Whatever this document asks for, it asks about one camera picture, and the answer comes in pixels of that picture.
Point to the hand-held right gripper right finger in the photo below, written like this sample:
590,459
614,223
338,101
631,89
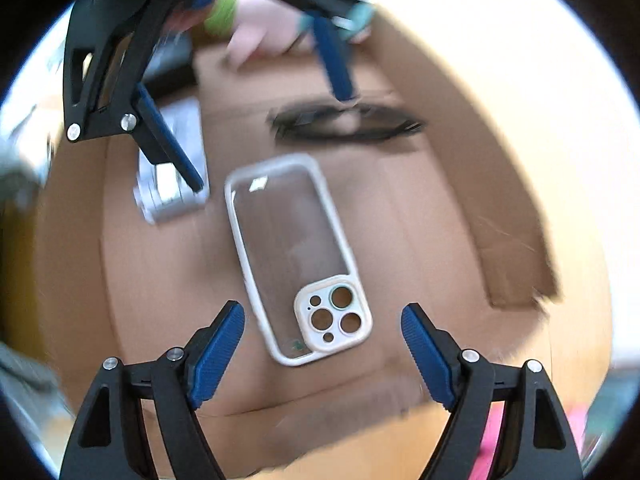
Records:
427,355

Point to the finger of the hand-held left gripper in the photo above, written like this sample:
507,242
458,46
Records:
335,60
165,135

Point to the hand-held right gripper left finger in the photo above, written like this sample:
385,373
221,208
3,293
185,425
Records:
215,355

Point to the grey phone stand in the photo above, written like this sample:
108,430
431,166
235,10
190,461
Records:
165,200

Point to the black charger box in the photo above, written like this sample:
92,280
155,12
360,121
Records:
172,60

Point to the black sunglasses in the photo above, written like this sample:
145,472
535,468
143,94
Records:
300,127

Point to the clear beige phone case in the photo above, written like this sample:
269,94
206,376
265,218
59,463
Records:
295,240

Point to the cardboard box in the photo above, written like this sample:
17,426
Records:
400,210

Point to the blue pink green plush toy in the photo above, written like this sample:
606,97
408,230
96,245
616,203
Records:
260,35

